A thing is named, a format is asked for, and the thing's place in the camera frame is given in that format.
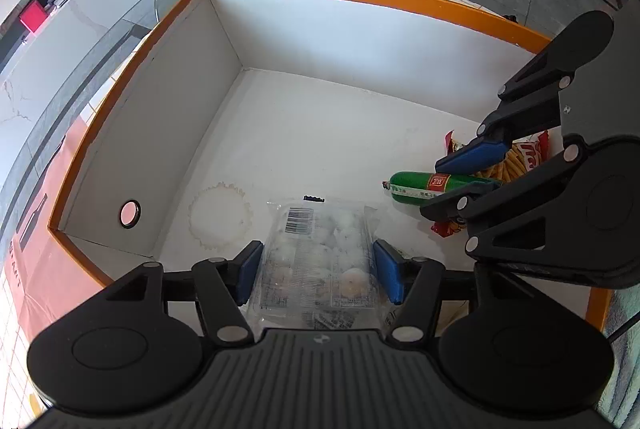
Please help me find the orange white cardboard box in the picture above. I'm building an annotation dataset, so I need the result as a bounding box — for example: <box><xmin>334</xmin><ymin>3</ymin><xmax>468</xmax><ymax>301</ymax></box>
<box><xmin>48</xmin><ymin>0</ymin><xmax>614</xmax><ymax>335</ymax></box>

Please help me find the red box on console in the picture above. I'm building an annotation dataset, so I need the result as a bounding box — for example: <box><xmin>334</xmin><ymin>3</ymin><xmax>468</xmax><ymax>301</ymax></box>
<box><xmin>20</xmin><ymin>0</ymin><xmax>49</xmax><ymax>33</ymax></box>

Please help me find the green sausage snack stick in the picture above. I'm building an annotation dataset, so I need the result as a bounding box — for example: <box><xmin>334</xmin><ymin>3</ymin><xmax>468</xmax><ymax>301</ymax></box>
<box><xmin>382</xmin><ymin>171</ymin><xmax>502</xmax><ymax>206</ymax></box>

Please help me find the white marble tv console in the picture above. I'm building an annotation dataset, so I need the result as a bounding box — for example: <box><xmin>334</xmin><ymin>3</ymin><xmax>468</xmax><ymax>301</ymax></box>
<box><xmin>1</xmin><ymin>0</ymin><xmax>140</xmax><ymax>180</ymax></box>

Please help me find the red fries snack bag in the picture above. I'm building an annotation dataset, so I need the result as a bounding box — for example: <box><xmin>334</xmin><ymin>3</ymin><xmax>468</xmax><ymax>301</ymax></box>
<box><xmin>431</xmin><ymin>130</ymin><xmax>549</xmax><ymax>237</ymax></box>

